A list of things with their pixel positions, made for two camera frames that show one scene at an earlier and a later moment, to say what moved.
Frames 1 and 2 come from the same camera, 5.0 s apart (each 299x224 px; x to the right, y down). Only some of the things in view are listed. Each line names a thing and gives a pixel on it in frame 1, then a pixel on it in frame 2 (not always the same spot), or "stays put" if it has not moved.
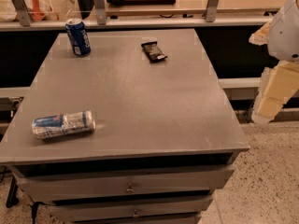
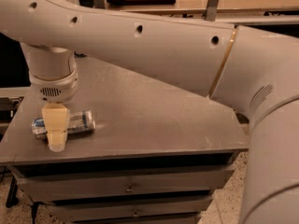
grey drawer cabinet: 125,126 stays put
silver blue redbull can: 56,125 stays put
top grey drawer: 76,187 stays put
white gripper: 285,35 -> 55,91
